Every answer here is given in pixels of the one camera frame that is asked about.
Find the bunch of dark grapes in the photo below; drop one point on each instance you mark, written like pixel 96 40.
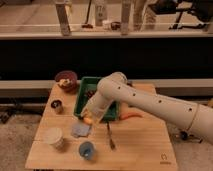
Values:
pixel 89 93

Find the orange carrot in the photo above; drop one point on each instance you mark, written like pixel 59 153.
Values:
pixel 129 115

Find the grey folded cloth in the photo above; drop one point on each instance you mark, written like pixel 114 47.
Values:
pixel 80 129

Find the green plastic tray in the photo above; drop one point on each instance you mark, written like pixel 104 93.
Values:
pixel 90 83

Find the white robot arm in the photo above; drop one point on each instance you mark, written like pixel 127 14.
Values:
pixel 189 116

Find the small dark tin can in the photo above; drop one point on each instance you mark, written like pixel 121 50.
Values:
pixel 57 106

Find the orange apple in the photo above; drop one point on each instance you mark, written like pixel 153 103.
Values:
pixel 88 120

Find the blue cup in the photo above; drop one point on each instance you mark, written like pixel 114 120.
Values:
pixel 87 150

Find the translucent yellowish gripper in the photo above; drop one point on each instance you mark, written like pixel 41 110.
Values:
pixel 87 113

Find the metal fork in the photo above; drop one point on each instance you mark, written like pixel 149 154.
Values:
pixel 111 142

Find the dark red bowl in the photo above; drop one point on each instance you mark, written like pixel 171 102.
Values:
pixel 66 80

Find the white paper cup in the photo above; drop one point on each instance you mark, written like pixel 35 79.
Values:
pixel 54 137

